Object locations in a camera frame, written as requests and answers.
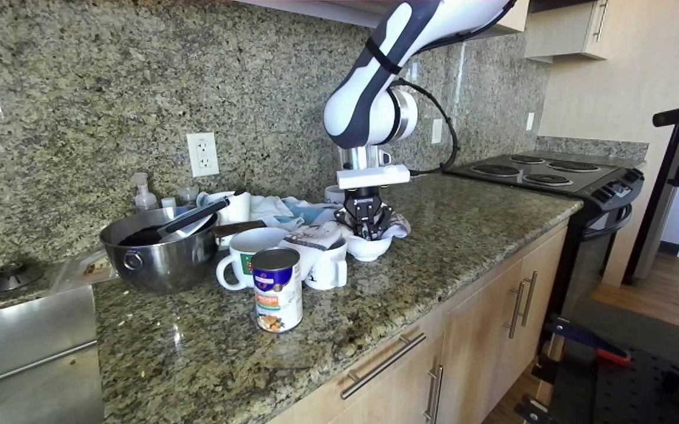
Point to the small white wall outlet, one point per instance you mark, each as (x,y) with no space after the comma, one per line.
(436,130)
(528,120)

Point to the light wood cabinet above stove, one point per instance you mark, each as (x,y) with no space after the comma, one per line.
(563,31)

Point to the stainless steel sink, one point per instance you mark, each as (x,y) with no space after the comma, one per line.
(25,338)

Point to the white bowl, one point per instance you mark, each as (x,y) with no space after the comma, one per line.
(369,249)

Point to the black spatula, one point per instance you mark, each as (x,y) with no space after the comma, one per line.
(188,215)

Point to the blue and white cloth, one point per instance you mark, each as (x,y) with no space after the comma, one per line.
(284,209)

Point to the white mug with logo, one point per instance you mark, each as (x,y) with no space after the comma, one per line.
(326,272)

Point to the black electric stove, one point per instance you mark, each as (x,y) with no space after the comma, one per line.
(543,177)

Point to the small white cup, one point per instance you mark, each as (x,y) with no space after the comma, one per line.
(236,207)

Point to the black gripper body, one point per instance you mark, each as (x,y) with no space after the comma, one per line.
(369,201)

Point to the white mug with dark rim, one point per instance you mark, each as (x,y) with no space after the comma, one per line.
(241,260)

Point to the steel pot with lid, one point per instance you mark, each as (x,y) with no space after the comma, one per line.
(158,262)

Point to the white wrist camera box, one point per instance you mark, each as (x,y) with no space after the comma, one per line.
(372,177)

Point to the tin can with label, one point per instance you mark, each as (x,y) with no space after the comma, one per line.
(276,294)

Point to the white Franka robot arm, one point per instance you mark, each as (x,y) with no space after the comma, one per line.
(358,101)

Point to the blue and red clamp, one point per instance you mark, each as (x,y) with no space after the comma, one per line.
(583,333)

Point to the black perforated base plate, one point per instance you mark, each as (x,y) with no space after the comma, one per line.
(630,388)

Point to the light wood lower cabinets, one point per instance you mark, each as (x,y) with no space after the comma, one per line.
(471,329)

